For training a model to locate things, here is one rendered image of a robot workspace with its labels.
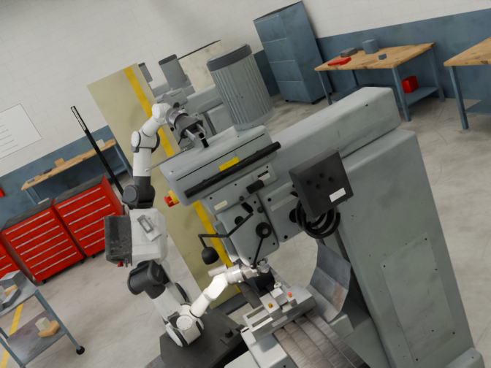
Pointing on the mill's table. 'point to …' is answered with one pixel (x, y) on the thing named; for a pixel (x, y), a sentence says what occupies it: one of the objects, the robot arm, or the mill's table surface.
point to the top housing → (215, 161)
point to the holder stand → (257, 277)
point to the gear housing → (223, 195)
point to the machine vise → (267, 326)
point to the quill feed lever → (263, 230)
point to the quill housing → (248, 231)
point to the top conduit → (232, 169)
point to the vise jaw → (272, 307)
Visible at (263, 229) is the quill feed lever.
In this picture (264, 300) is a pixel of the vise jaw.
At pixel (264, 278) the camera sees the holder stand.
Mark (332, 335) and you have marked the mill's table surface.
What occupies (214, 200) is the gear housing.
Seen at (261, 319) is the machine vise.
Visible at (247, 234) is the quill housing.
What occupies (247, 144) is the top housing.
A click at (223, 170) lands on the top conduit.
